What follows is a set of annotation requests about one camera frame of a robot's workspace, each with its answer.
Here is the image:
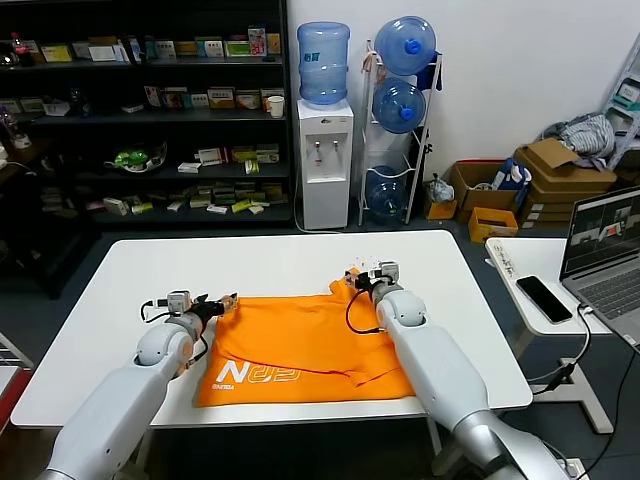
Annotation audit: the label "light grey metal rack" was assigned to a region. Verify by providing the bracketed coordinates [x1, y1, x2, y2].
[599, 35, 640, 170]

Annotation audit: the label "yellow cardboard box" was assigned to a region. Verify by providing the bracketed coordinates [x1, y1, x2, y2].
[423, 196, 459, 221]

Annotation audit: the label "white water dispenser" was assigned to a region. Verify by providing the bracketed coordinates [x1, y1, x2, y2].
[297, 99, 355, 231]

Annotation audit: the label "brown cardboard box with flap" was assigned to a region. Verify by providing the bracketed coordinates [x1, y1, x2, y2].
[513, 137, 617, 195]

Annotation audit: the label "dark blue bottle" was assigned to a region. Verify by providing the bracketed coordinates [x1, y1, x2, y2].
[68, 88, 90, 119]

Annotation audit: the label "flat yellow box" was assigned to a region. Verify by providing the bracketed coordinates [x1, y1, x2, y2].
[41, 44, 74, 63]

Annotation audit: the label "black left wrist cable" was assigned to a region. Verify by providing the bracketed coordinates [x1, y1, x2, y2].
[140, 298, 171, 322]

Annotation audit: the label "white laptop cable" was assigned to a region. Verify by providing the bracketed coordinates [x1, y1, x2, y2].
[527, 302, 596, 385]

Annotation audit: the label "cola bottle red label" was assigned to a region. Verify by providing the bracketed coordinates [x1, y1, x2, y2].
[10, 32, 37, 68]

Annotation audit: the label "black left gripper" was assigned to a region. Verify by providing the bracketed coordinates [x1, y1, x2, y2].
[191, 292, 240, 329]

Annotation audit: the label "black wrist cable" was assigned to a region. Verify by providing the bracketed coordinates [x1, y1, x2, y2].
[140, 298, 171, 322]
[345, 287, 390, 335]

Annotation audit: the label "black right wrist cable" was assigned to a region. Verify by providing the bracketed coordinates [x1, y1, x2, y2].
[345, 287, 390, 335]

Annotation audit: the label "black power adapter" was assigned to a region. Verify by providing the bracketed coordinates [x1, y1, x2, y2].
[543, 360, 576, 395]

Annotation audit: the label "grey laptop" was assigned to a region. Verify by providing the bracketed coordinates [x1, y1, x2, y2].
[559, 185, 640, 349]

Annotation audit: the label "grey plastic bag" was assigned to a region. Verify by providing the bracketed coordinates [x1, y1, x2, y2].
[427, 174, 455, 204]

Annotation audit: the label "silver bowl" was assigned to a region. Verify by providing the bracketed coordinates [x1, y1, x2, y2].
[103, 140, 169, 176]

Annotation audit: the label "orange cardboard box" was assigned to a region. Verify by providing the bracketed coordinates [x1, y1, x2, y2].
[467, 206, 520, 244]

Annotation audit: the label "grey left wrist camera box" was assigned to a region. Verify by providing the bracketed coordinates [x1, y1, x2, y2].
[166, 289, 193, 317]

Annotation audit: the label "white teal box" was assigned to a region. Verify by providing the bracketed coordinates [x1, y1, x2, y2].
[613, 80, 640, 112]

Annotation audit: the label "blue white package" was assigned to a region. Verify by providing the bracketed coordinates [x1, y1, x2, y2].
[492, 158, 532, 193]

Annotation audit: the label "black smartphone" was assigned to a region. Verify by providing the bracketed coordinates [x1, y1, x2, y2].
[515, 274, 573, 325]

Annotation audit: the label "yellow white box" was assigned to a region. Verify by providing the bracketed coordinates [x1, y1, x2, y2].
[207, 87, 236, 111]

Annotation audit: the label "blue water jug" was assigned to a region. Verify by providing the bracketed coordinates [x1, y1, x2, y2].
[372, 78, 427, 135]
[373, 16, 437, 77]
[364, 165, 410, 223]
[297, 21, 351, 111]

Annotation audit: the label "black shelving unit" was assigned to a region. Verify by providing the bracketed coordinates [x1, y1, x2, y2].
[0, 0, 294, 300]

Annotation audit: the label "brown box white labels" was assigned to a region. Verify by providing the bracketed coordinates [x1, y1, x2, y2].
[519, 188, 596, 231]

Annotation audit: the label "red white cabinet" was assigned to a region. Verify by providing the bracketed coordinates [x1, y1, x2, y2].
[0, 330, 36, 431]

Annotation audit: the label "small white side table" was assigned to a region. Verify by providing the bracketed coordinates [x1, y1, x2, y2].
[484, 237, 640, 435]

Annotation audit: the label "pink blue carton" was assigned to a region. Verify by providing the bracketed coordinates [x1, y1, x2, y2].
[248, 26, 269, 58]

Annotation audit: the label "beige hanging cloth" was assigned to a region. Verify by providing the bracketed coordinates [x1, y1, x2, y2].
[362, 50, 384, 82]

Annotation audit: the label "open brown cardboard box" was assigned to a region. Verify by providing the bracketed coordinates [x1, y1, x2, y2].
[449, 159, 521, 225]

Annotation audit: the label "white wire jug rack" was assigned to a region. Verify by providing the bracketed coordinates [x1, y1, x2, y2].
[357, 40, 444, 227]

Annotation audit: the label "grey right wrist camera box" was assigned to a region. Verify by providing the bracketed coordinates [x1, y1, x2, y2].
[368, 259, 401, 286]

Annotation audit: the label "white red box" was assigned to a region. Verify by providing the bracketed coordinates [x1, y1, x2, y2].
[195, 147, 229, 167]

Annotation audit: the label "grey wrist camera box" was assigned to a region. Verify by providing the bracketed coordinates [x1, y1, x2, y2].
[368, 259, 401, 286]
[166, 289, 193, 317]

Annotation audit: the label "grey striped clothes pile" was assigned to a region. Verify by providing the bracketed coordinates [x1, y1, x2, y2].
[542, 113, 616, 160]

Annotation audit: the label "black stand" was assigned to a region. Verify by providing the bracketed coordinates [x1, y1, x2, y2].
[412, 125, 432, 210]

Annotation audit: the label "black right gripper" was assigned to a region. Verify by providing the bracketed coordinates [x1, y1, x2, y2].
[343, 268, 375, 297]

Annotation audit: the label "orange T-shirt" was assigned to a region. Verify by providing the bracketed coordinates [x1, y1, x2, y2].
[193, 267, 417, 409]

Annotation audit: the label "large white table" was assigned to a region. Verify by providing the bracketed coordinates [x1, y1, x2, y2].
[10, 229, 534, 429]

